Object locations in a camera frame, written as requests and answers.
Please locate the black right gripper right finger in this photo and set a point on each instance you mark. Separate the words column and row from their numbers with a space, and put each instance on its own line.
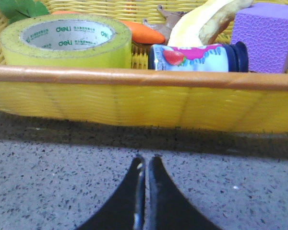
column 169, row 209

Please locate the brown toy starfish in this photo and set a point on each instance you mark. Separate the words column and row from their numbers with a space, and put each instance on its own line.
column 171, row 18

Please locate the orange toy carrot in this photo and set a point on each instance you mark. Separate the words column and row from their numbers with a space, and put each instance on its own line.
column 16, row 10

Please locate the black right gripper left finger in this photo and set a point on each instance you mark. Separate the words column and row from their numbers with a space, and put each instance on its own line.
column 124, row 210

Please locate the purple foam cube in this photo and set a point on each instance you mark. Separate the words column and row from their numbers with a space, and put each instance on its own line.
column 263, row 28

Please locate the yellow toy banana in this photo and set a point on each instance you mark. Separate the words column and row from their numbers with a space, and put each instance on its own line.
column 202, row 25

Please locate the yellow woven basket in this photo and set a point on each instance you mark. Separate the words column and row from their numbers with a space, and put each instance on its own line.
column 229, row 102

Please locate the strawberry yogurt bottle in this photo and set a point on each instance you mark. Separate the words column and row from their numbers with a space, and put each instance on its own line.
column 211, row 58

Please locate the yellow tape roll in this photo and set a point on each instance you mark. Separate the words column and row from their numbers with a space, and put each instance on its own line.
column 68, row 40

